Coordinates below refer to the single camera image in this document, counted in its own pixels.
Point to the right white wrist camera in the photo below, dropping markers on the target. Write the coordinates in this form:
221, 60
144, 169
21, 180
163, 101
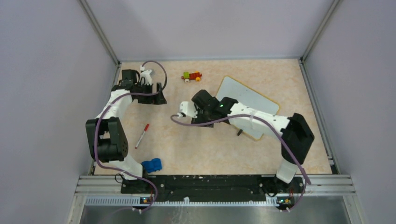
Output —
187, 108

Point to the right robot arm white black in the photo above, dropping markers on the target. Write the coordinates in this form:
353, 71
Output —
293, 132

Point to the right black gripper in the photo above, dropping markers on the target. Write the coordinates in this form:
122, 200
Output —
199, 119

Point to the red white marker pen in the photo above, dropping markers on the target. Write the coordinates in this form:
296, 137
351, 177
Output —
142, 135

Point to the aluminium frame rail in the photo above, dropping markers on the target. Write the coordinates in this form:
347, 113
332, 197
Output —
105, 190

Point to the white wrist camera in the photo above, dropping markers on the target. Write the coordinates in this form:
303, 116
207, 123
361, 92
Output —
187, 108
146, 76

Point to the blue toy car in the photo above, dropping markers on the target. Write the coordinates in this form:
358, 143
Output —
153, 165

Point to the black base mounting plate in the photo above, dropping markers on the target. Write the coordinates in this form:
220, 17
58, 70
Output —
212, 188

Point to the red green brick toy car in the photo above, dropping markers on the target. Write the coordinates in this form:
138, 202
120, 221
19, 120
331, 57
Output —
187, 76

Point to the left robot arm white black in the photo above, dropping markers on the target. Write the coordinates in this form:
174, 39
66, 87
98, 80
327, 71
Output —
107, 141

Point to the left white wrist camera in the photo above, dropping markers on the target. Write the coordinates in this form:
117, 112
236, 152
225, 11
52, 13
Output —
146, 76

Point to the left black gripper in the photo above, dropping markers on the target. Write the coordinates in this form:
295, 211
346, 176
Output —
157, 99

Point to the white whiteboard yellow edge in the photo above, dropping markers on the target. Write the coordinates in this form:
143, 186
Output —
232, 88

